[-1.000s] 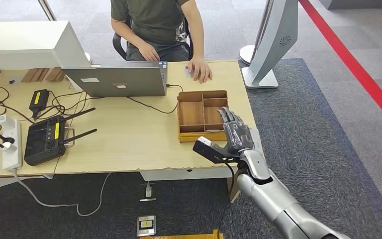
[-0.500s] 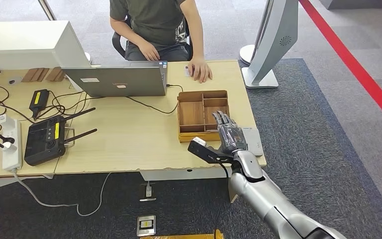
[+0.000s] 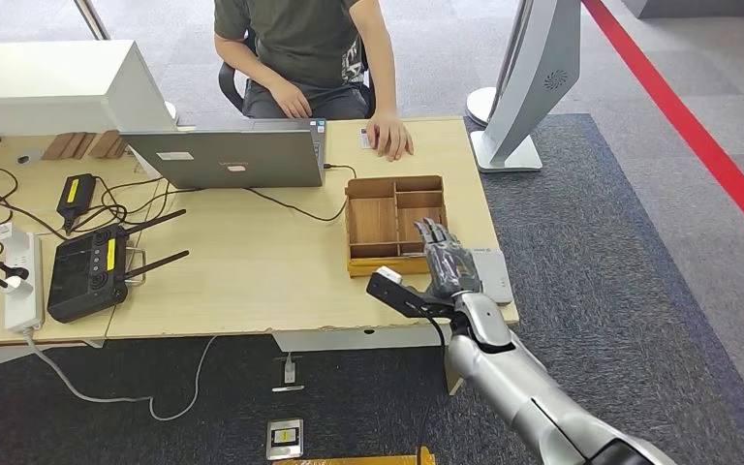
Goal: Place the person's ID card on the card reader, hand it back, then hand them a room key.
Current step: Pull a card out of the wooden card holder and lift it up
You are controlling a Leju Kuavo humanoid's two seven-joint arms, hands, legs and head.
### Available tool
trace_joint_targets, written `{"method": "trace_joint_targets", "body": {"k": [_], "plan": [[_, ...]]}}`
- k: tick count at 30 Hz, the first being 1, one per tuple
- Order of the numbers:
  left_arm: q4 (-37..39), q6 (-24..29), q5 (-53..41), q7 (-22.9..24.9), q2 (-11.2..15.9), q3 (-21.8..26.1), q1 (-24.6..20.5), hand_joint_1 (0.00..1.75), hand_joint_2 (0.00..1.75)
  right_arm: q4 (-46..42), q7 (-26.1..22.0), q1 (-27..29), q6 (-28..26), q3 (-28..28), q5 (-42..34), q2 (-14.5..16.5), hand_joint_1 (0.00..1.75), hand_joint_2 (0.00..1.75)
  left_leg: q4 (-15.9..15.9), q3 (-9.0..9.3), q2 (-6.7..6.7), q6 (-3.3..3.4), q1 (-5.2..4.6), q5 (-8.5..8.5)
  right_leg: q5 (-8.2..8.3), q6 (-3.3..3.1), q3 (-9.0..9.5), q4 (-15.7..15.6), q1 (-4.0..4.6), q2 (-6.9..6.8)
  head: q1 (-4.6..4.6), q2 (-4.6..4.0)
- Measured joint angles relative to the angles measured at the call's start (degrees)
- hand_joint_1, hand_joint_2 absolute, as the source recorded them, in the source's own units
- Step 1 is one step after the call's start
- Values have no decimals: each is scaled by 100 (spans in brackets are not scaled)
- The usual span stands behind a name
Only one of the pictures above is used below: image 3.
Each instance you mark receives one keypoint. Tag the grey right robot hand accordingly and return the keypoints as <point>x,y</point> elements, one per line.
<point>450,266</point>

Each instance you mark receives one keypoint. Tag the person's right hand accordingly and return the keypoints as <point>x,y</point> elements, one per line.
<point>292,99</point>

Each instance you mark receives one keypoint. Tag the person's left hand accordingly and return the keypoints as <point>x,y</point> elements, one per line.
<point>390,135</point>

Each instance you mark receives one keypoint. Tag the white ID card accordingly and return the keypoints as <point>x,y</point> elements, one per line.
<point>364,138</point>

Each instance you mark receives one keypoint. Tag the person's right forearm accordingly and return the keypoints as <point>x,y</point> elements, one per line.
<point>243,61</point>

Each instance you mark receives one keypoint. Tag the person's left forearm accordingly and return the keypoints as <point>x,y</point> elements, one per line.
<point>378,64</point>

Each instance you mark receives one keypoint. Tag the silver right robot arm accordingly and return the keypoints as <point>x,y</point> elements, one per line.
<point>526,391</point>

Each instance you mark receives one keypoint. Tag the grey card reader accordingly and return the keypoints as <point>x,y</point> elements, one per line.
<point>495,276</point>

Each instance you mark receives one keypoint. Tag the person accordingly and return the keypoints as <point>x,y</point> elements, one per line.
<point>301,38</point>

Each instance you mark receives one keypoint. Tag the grey laptop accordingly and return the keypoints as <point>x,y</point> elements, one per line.
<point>231,159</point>

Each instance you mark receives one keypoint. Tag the wooden compartment box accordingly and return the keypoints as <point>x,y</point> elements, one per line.
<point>375,221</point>

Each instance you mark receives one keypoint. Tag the grey kiosk stand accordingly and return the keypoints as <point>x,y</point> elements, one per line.
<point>539,70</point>

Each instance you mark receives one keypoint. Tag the white floor plug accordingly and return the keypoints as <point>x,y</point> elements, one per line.
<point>289,373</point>

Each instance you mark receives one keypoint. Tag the yellow board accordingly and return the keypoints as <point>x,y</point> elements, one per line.
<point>359,460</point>

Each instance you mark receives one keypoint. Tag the wooden block holder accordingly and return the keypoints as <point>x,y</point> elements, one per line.
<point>67,146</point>

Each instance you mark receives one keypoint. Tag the black power adapter yellow label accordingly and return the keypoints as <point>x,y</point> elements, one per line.
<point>75,196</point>

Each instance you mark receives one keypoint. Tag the metal floor socket plate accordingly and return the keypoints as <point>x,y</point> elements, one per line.
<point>284,439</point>

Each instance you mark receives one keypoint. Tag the white cabinet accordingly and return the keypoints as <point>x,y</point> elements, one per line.
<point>45,83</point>

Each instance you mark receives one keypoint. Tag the small white round device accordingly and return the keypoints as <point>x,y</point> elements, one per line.
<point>28,156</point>

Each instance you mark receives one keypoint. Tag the black remote controller with antennas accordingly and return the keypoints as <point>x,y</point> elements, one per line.
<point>86,276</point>

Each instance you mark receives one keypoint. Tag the black plug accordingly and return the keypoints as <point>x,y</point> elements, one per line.
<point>7,269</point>

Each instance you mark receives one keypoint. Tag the white power strip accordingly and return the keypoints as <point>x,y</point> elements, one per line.
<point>24,301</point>

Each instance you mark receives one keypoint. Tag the black right wrist camera bracket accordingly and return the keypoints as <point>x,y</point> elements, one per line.
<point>404,296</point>

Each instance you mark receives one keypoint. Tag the grey metal post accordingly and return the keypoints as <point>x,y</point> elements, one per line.
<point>93,19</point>

